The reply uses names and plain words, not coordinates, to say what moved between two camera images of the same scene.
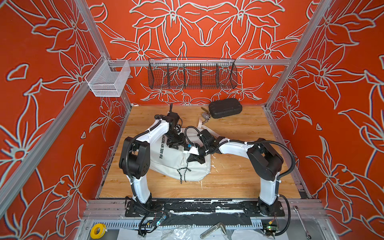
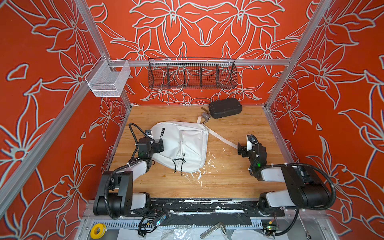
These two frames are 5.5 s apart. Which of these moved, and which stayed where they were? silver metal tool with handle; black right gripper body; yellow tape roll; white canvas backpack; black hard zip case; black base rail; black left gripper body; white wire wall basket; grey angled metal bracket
Moved: black left gripper body; black right gripper body; white canvas backpack
Stayed: black base rail; silver metal tool with handle; white wire wall basket; black hard zip case; yellow tape roll; grey angled metal bracket
